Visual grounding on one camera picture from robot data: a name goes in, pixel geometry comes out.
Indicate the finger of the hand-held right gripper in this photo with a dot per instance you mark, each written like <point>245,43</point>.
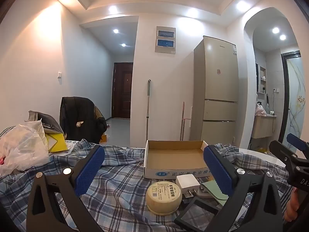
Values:
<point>280,149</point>
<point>295,141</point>

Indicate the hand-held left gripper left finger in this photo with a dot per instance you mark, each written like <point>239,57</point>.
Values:
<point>89,169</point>

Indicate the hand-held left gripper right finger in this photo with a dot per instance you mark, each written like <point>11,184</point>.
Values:
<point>217,169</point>

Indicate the green pouch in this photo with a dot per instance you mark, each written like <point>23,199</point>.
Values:
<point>213,193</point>

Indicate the white charger plug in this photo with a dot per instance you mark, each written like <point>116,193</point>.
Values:
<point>187,182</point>

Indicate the cardboard box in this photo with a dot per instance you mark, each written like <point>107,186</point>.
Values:
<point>173,156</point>

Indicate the black square magnifier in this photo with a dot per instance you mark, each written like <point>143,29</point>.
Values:
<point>185,209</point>

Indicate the round cream tin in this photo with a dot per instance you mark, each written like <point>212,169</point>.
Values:
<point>164,198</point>

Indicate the person's right hand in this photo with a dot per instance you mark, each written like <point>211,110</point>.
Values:
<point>291,207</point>

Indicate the beige vanity cabinet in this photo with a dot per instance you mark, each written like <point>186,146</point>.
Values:
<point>262,127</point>

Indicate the white printed leaflet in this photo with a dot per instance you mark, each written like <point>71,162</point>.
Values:
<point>71,146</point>

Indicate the orange box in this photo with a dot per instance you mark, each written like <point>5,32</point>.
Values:
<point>104,138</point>

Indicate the blue plaid cloth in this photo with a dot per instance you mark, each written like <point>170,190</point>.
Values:
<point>120,191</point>

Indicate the yellow envelope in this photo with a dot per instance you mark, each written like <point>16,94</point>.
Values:
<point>56,143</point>

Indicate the pink cloth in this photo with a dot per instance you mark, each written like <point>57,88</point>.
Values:
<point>260,110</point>

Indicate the patterned glass door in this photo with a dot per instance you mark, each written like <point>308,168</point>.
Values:
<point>295,96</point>

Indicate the brown patterned cloth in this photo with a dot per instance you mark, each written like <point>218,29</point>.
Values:
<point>98,112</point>

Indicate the white plastic strip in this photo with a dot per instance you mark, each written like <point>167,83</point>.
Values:
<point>191,116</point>

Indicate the black jacket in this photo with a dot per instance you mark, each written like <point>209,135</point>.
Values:
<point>77,111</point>

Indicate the grey bag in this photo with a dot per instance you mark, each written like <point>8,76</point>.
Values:
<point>48,123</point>

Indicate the clear plastic bag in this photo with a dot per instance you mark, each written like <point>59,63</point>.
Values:
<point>21,147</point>

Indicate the beige refrigerator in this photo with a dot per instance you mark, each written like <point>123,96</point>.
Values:
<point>217,89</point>

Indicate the dark brown door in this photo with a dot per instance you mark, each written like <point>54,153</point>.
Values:
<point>123,89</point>

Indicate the red packet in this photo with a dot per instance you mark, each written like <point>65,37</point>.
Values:
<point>2,160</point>

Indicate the grey electrical panel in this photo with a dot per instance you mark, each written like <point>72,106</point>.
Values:
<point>165,40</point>

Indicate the wall niche shelf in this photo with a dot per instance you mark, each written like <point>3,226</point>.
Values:
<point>262,77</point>

